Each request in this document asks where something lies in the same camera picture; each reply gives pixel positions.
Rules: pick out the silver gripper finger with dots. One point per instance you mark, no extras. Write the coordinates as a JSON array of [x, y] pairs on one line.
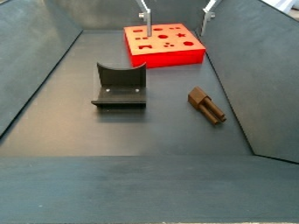
[[209, 14], [146, 15]]

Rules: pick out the red block with shaped holes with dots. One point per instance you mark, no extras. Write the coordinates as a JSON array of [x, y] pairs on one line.
[[172, 47]]

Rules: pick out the black curved fixture stand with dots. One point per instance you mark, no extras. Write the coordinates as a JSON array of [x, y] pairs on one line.
[[122, 86]]

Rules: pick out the brown three prong object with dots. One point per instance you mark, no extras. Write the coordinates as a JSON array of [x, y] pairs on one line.
[[202, 103]]

